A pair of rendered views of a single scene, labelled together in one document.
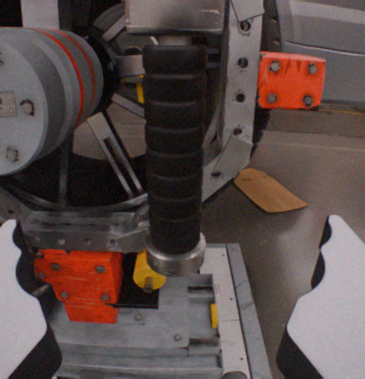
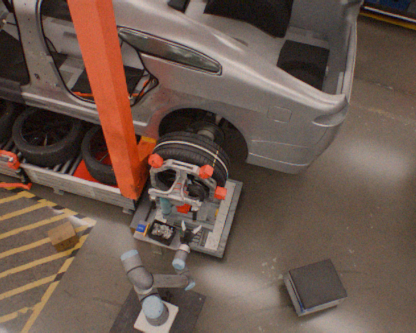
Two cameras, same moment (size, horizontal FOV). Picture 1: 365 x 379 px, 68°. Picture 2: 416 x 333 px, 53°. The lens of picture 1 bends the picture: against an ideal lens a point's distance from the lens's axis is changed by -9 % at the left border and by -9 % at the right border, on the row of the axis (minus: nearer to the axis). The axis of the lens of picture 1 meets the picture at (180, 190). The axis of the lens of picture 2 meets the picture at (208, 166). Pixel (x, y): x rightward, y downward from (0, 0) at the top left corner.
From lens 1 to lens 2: 3.18 m
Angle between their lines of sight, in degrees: 30
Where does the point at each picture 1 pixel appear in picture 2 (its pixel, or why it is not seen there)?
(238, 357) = (220, 226)
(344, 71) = (269, 162)
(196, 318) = (211, 211)
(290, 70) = (218, 195)
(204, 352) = (209, 222)
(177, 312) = (205, 209)
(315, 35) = (259, 154)
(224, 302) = (224, 207)
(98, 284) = (185, 207)
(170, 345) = (200, 219)
